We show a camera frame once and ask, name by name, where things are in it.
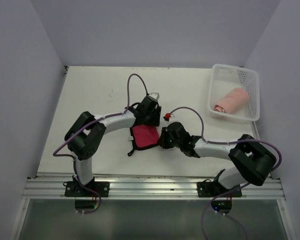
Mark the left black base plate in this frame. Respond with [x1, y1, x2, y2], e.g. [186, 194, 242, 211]
[63, 180, 110, 198]

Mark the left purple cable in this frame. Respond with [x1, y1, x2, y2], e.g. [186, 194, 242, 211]
[52, 73, 152, 215]

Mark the aluminium mounting rail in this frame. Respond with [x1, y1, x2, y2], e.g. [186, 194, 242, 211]
[22, 174, 285, 200]

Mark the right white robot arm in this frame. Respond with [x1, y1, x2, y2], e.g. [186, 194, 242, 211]
[158, 122, 277, 197]

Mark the pink towel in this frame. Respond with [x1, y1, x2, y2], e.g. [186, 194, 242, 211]
[213, 87, 250, 114]

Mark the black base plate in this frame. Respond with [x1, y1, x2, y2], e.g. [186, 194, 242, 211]
[196, 179, 242, 198]
[63, 180, 110, 198]

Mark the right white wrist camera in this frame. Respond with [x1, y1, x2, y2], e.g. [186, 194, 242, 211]
[163, 113, 178, 123]

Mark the white plastic basket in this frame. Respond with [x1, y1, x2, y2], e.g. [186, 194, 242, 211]
[207, 64, 260, 122]

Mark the black cloth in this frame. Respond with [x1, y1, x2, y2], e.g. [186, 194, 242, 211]
[127, 125, 160, 157]

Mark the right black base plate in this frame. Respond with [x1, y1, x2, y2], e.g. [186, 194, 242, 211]
[196, 179, 242, 198]

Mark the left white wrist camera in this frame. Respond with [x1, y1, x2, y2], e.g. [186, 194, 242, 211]
[148, 92, 160, 101]

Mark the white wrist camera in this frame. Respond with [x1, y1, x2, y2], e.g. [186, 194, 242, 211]
[163, 113, 178, 123]
[148, 92, 160, 101]

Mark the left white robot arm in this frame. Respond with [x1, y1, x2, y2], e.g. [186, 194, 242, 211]
[64, 93, 161, 197]

